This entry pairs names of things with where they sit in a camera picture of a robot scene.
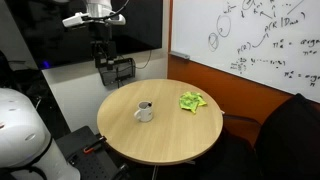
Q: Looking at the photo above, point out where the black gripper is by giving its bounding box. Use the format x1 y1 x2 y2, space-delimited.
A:
92 40 118 71

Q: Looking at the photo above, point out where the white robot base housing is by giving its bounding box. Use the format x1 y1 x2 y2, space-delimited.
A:
0 87 81 180

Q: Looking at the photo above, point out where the white ceramic mug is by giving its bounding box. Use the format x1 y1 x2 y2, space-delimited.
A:
133 100 154 123

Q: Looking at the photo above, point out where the crumpled yellow-green cloth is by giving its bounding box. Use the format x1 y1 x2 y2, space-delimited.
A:
178 91 208 115

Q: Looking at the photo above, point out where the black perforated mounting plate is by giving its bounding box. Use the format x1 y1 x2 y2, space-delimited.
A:
54 125 135 180

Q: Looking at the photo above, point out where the whiteboard with handwriting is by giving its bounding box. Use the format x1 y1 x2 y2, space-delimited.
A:
169 0 320 104

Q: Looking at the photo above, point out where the metal table leg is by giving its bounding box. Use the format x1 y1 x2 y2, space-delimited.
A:
151 164 160 180

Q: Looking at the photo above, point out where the black office chair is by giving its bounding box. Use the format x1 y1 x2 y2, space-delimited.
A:
218 93 320 180

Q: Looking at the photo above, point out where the black wire mesh basket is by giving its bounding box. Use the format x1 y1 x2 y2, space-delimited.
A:
98 57 137 87

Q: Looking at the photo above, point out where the large black wall monitor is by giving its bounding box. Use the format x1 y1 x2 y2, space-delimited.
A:
4 0 164 71

